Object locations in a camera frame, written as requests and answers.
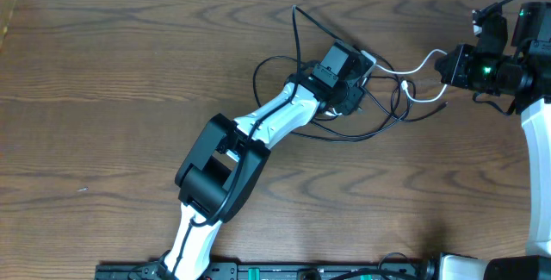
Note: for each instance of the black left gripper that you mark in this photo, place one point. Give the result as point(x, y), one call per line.
point(352, 99)

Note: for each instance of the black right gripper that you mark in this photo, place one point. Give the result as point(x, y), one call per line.
point(456, 76)

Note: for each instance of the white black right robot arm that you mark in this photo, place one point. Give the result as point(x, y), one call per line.
point(518, 65)

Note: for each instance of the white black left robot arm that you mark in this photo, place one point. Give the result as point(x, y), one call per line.
point(224, 164)

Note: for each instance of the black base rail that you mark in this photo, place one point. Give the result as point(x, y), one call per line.
point(234, 271)

